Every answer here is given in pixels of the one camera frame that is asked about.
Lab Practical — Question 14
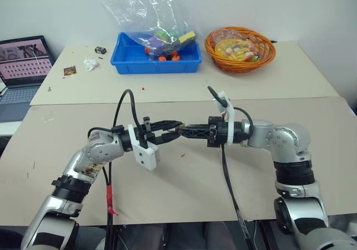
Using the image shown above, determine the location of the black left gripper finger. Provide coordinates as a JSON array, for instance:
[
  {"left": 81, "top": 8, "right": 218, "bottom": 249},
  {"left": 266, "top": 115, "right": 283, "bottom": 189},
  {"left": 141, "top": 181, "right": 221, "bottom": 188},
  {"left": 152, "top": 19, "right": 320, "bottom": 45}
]
[
  {"left": 149, "top": 119, "right": 184, "bottom": 131},
  {"left": 155, "top": 131, "right": 181, "bottom": 146}
]

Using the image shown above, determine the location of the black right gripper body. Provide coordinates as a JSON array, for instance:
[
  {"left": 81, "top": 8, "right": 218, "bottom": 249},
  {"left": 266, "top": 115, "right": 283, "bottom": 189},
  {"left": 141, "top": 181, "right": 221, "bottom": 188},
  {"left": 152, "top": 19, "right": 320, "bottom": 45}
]
[{"left": 206, "top": 116, "right": 231, "bottom": 149}]

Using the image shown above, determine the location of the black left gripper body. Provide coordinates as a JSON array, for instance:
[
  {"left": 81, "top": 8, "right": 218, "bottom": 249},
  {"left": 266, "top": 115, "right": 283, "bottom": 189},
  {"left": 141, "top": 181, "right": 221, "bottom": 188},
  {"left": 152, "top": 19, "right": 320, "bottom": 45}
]
[{"left": 133, "top": 116, "right": 157, "bottom": 150}]

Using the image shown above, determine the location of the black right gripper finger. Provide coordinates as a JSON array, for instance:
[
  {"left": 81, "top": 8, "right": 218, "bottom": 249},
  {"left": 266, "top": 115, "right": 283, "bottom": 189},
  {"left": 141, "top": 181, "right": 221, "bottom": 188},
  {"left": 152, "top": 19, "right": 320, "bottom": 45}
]
[
  {"left": 182, "top": 123, "right": 210, "bottom": 133},
  {"left": 178, "top": 129, "right": 210, "bottom": 143}
]

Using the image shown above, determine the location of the orange woven basket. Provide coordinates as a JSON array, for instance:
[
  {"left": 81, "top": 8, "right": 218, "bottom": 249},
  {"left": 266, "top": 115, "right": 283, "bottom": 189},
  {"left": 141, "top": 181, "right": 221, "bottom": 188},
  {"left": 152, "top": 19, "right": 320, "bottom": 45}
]
[{"left": 204, "top": 26, "right": 277, "bottom": 73}]

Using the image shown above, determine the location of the blue plastic bin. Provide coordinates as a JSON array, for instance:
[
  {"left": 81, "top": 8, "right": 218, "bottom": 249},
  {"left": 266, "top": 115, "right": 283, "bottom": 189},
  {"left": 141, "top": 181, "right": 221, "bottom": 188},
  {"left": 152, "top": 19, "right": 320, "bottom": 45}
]
[{"left": 110, "top": 32, "right": 203, "bottom": 75}]

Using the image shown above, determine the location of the clear bag of toy food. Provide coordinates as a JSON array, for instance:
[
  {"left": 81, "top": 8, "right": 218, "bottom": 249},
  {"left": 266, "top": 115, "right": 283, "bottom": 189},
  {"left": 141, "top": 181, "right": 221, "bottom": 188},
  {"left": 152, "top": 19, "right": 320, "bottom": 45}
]
[{"left": 214, "top": 30, "right": 266, "bottom": 64}]

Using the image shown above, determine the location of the crumpled white tissue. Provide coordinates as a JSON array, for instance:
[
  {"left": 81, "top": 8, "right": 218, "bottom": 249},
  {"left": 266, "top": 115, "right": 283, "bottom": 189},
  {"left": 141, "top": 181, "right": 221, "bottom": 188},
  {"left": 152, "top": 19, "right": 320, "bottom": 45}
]
[{"left": 83, "top": 57, "right": 100, "bottom": 73}]

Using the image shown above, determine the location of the small brown packet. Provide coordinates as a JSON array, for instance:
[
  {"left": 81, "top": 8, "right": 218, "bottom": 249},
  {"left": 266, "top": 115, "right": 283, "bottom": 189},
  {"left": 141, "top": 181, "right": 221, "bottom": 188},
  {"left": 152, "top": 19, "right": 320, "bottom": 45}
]
[{"left": 63, "top": 65, "right": 78, "bottom": 78}]

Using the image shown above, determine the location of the clear bag of toys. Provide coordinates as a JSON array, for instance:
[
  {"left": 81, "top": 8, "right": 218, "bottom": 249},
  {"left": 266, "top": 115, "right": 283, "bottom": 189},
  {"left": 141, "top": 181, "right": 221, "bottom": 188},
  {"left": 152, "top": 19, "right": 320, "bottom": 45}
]
[{"left": 102, "top": 0, "right": 197, "bottom": 63}]

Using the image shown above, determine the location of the grey laptop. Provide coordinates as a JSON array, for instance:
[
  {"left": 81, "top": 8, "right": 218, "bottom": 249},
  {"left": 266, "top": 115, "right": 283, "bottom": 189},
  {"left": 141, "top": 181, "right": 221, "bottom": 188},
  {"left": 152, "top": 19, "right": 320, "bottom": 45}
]
[{"left": 0, "top": 35, "right": 55, "bottom": 123}]

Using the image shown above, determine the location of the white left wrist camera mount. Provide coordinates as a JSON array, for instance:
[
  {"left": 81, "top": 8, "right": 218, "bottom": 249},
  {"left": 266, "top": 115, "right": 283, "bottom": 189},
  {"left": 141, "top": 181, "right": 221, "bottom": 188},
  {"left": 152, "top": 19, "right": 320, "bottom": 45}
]
[{"left": 127, "top": 124, "right": 160, "bottom": 171}]

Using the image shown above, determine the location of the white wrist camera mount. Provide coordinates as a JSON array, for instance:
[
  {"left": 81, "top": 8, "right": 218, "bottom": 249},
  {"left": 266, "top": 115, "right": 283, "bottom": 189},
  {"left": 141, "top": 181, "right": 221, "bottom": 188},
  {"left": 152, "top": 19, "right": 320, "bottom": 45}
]
[
  {"left": 127, "top": 124, "right": 160, "bottom": 171},
  {"left": 213, "top": 90, "right": 237, "bottom": 145}
]

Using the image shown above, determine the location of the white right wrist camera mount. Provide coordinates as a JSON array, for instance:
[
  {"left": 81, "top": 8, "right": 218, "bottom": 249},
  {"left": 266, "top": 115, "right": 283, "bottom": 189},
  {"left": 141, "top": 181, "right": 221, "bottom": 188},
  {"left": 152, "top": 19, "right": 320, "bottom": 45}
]
[{"left": 213, "top": 90, "right": 237, "bottom": 145}]

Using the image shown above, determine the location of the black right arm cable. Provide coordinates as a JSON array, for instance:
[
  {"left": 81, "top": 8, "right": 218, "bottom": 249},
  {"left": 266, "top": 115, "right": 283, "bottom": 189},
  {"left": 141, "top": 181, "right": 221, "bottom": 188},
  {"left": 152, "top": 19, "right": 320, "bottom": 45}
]
[{"left": 206, "top": 86, "right": 255, "bottom": 250}]

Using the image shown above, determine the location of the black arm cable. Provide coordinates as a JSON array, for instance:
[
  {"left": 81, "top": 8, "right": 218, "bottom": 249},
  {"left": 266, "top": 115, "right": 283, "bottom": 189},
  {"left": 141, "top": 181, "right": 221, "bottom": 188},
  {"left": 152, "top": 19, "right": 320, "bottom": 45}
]
[
  {"left": 206, "top": 86, "right": 255, "bottom": 250},
  {"left": 87, "top": 89, "right": 146, "bottom": 250}
]

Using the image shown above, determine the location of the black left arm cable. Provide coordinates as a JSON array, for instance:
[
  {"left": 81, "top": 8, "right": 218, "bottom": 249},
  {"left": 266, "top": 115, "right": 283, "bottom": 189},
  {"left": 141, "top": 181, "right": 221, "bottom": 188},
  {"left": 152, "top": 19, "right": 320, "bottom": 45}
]
[{"left": 87, "top": 89, "right": 146, "bottom": 250}]

